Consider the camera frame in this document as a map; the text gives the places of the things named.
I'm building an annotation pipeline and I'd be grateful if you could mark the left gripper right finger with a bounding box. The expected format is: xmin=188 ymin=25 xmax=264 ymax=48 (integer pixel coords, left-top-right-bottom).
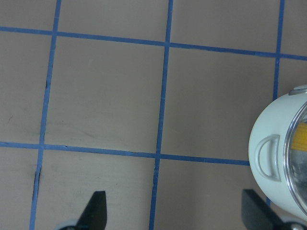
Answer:
xmin=241 ymin=189 xmax=284 ymax=230

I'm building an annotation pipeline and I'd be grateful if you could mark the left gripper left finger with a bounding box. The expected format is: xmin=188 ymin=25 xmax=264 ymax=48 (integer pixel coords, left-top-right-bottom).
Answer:
xmin=76 ymin=191 xmax=106 ymax=230

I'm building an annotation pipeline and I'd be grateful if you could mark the glass pot lid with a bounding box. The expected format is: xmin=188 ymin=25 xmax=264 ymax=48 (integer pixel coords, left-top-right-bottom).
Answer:
xmin=284 ymin=103 xmax=307 ymax=218

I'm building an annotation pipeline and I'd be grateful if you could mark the yellow corn cob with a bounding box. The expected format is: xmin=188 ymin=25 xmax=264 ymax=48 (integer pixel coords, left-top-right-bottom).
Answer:
xmin=291 ymin=122 xmax=307 ymax=152

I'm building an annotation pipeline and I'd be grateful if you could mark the pale green cooking pot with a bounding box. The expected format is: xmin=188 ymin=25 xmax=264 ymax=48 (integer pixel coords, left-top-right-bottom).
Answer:
xmin=248 ymin=85 xmax=307 ymax=220

